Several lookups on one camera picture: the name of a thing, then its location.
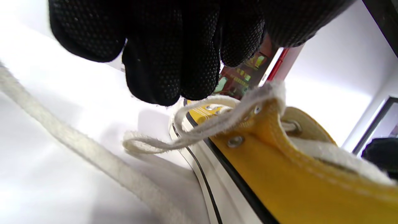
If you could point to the person's left hand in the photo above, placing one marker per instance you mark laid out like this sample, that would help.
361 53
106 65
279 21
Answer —
171 46

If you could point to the person's right hand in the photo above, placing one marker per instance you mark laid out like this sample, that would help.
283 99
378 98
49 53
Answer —
382 155

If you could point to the yellow canvas shoe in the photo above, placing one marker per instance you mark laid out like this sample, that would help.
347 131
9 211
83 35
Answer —
279 180

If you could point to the glass door fire cabinet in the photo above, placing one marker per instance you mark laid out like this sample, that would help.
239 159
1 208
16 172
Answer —
239 77

